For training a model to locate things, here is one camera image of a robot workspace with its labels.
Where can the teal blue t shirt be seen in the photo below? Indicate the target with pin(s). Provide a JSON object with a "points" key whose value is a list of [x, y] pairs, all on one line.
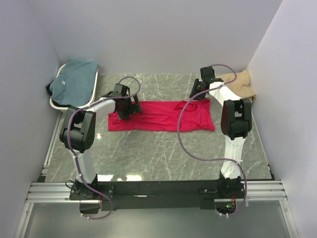
{"points": [[75, 83]]}

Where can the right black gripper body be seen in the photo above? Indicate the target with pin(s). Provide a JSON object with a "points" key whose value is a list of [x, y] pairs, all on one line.
{"points": [[198, 89]]}

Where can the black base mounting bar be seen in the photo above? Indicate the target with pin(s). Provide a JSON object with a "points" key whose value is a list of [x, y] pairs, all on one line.
{"points": [[159, 194]]}

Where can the beige folded t shirt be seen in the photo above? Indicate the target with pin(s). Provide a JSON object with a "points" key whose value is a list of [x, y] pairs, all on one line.
{"points": [[242, 86]]}

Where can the black garment in basket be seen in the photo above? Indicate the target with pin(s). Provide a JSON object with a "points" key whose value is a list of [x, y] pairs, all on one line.
{"points": [[49, 92]]}

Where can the white laundry basket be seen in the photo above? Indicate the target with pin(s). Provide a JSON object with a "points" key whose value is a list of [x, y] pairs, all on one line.
{"points": [[63, 108]]}

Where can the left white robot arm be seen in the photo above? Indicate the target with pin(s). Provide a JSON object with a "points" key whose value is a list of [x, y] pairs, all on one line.
{"points": [[78, 129]]}

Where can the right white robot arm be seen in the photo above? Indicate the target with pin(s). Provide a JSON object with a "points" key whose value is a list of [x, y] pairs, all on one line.
{"points": [[236, 118]]}

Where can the aluminium frame rail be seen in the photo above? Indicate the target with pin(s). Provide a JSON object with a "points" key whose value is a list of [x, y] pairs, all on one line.
{"points": [[57, 192]]}

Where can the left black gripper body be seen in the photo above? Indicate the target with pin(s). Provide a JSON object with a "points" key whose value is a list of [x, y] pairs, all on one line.
{"points": [[129, 110]]}

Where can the red t shirt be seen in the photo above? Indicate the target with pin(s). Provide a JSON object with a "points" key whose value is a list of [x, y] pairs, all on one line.
{"points": [[164, 115]]}

